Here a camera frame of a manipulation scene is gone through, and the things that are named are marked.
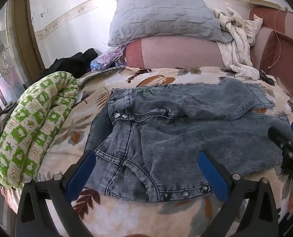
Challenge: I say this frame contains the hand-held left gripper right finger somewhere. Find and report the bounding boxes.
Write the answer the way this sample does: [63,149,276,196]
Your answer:
[197,151,279,237]

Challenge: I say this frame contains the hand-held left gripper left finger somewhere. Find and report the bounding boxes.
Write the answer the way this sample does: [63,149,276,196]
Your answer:
[17,150,97,237]

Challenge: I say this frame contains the blue denim pants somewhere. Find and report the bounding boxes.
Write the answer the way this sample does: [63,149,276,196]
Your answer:
[86,77,293,204]

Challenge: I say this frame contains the cream leaf print blanket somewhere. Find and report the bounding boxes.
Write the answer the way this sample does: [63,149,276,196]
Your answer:
[0,66,293,237]

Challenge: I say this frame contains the green and white rolled quilt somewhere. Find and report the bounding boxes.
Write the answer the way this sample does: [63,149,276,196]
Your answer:
[0,71,79,191]

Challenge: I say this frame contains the white floral crumpled cloth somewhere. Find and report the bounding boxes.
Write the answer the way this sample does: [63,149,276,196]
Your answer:
[212,2,264,81]

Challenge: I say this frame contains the black cloth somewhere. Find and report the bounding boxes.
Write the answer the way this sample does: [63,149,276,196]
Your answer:
[39,48,99,78]

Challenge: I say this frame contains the clear purple plastic bag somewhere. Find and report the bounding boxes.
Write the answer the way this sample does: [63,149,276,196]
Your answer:
[90,46,127,72]

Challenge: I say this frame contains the yellow book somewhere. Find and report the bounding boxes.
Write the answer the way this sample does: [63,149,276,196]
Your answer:
[249,0,283,10]

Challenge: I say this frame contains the stained glass door panel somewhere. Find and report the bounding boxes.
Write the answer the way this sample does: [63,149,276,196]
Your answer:
[0,2,31,105]

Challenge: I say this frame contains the grey-blue quilted pillow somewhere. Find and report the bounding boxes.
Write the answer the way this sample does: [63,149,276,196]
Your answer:
[107,0,234,48]

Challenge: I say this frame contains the thin beige cord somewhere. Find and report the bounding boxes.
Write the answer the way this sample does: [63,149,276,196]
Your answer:
[268,7,289,70]

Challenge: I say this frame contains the brown wooden door frame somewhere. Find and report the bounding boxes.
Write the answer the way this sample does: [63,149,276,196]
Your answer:
[13,0,46,80]

